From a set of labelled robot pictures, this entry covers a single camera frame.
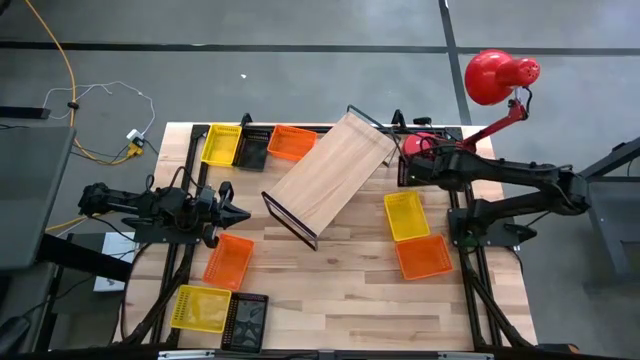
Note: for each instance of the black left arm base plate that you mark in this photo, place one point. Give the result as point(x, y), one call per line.
point(150, 236)

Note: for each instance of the red desk lamp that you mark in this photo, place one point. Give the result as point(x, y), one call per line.
point(487, 75)

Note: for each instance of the orange plastic basket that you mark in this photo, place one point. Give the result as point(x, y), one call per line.
point(228, 262)
point(424, 257)
point(291, 143)

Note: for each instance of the black table clamp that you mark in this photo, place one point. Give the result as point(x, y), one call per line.
point(422, 120)
point(246, 120)
point(398, 118)

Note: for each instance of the yellow plastic basket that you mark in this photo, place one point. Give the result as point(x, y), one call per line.
point(220, 146)
point(406, 216)
point(200, 309)

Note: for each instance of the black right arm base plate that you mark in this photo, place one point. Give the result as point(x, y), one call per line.
point(492, 239)

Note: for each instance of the black plastic basket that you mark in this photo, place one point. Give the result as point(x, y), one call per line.
point(252, 150)
point(245, 322)
point(400, 172)

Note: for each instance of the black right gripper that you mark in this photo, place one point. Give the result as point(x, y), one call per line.
point(425, 170)

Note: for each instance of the silver metal bracket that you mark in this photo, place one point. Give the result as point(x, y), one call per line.
point(185, 354)
point(465, 356)

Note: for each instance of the wooden shelf black metal frame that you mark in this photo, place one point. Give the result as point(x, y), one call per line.
point(330, 172)

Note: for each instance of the black aluminium table frame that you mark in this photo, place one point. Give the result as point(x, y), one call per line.
point(194, 150)

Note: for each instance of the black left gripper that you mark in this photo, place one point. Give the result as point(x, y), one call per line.
point(215, 220)

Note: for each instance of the yellow power plug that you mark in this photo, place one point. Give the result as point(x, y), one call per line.
point(135, 149)

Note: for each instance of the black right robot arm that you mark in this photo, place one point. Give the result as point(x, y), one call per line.
point(500, 167)

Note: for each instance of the black floor bar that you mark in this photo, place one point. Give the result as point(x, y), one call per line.
point(22, 112)

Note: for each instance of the dark metal stand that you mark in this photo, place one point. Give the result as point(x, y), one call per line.
point(615, 210)

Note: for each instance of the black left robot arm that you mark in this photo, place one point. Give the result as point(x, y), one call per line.
point(125, 202)

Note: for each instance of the black support beam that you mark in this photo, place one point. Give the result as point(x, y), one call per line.
point(85, 260)

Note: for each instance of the white paper box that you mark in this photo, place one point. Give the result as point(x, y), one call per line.
point(117, 250)

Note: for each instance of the grey flat panel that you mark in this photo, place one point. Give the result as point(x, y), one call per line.
point(30, 195)

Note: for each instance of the white power adapter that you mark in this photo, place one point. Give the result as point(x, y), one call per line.
point(135, 135)

